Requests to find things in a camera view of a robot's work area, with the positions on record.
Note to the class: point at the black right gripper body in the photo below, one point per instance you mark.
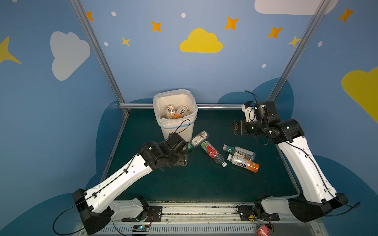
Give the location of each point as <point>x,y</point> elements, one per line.
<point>237,128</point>

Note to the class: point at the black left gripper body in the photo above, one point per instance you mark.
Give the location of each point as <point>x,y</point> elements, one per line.
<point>182,158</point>

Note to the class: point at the crane label clear bottle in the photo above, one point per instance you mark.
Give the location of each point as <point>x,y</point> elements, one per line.
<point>198,140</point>

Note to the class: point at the clear green cap water bottle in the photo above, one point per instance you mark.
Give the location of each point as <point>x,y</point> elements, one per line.
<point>244,152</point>

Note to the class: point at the orange white label bottle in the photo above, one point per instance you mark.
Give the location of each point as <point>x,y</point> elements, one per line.
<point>243,162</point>

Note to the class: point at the red green label soda bottle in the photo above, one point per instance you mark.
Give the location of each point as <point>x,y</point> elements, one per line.
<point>213,153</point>

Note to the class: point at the brown coffee bottle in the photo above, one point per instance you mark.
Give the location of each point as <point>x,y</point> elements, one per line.
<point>170,111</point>

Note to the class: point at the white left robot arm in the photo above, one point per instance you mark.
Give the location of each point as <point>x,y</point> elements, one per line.
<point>97,206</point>

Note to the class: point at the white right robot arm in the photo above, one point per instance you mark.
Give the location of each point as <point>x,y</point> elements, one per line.
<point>318,197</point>

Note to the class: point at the white ribbed plastic bin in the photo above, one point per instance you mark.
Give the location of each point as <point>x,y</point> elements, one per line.
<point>185,133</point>

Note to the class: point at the green circuit board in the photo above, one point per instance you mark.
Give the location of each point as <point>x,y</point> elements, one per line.
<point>140,229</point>

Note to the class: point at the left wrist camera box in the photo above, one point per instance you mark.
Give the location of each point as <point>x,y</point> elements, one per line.
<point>176,142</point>

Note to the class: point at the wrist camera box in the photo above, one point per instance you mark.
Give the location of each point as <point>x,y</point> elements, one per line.
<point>176,142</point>
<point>258,112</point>

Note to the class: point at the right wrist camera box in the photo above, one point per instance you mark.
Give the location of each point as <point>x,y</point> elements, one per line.
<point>258,112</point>

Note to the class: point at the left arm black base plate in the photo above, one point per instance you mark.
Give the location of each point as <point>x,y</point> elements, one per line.
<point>154,214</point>

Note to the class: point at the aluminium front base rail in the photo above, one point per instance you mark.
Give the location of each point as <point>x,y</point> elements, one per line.
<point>211,219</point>

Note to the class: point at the aluminium frame back rail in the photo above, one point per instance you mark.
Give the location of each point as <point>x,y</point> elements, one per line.
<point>200,106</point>

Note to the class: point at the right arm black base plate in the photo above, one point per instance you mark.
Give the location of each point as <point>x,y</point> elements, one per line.
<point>248,213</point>

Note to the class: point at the aluminium right upright post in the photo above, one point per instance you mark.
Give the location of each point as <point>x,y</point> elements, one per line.
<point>306,37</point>

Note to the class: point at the aluminium upright post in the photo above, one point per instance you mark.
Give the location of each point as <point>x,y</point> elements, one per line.
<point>85,23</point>
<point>306,37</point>

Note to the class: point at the aluminium left upright post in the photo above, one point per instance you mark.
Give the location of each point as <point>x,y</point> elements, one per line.
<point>85,23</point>

